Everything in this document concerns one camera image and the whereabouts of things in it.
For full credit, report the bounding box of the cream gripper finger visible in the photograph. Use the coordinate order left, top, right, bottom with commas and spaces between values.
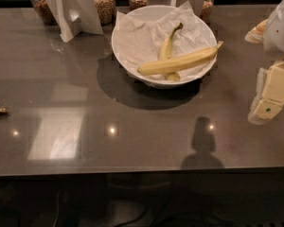
248, 61, 284, 125
245, 20, 268, 44

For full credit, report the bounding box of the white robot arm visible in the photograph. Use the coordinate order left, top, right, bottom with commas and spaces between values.
245, 0, 284, 125

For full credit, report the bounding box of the small greenish banana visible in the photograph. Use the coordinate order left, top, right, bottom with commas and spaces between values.
159, 23, 183, 81

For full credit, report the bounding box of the white ceramic bowl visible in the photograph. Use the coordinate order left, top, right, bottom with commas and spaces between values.
111, 4, 219, 90

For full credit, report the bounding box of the far right grain jar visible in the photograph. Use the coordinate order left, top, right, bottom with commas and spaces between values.
200, 0, 214, 19

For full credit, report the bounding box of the white paper napkin liner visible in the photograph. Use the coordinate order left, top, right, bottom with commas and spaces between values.
114, 1, 217, 82

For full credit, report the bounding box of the left white paper stand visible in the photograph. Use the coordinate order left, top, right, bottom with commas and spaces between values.
45, 0, 103, 43

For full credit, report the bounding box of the far left grain jar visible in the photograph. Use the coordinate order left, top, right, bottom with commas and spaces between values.
30, 0, 57, 26

